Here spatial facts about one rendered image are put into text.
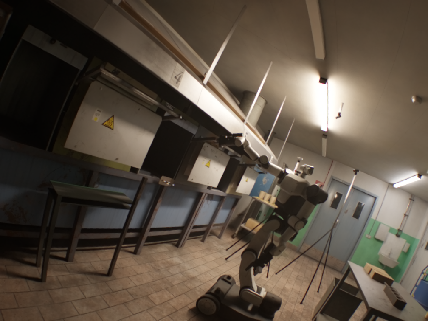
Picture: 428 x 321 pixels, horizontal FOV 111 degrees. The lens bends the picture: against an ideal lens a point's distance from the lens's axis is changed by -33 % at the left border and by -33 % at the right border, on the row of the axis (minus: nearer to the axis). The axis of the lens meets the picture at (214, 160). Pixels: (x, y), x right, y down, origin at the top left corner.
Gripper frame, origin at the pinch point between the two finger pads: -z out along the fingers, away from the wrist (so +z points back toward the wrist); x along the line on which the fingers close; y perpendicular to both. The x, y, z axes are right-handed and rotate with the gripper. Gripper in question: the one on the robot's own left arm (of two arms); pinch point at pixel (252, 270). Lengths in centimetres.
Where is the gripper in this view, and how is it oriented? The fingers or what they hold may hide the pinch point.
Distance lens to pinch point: 176.5
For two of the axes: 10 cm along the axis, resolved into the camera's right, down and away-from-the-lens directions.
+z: 6.8, -7.3, 0.2
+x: -6.9, -6.4, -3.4
